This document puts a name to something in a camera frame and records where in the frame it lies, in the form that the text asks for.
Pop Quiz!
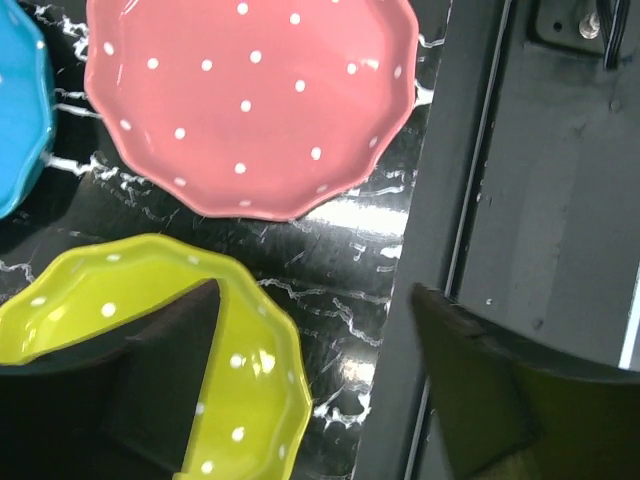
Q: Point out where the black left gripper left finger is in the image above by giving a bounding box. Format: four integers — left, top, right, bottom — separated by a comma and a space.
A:
1, 280, 221, 479

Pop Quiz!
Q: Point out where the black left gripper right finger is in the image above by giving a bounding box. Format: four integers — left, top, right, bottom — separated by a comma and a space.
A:
411, 284, 639, 479

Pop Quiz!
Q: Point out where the green polka dot plate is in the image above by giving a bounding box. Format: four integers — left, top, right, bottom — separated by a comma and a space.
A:
1, 234, 312, 479

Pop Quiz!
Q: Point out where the pink polka dot plate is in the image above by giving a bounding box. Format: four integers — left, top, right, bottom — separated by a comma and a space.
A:
84, 1, 419, 221

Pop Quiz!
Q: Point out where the blue polka dot plate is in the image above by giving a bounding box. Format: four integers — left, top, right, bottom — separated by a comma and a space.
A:
1, 1, 56, 217

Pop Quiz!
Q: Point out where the black marble pattern mat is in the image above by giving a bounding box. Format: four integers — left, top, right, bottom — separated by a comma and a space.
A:
1, 1, 451, 479

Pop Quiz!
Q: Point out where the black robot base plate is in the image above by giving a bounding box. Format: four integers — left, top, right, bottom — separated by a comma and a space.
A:
355, 1, 639, 479

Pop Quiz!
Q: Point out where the black cable bundle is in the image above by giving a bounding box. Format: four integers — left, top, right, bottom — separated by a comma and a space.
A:
598, 0, 629, 71

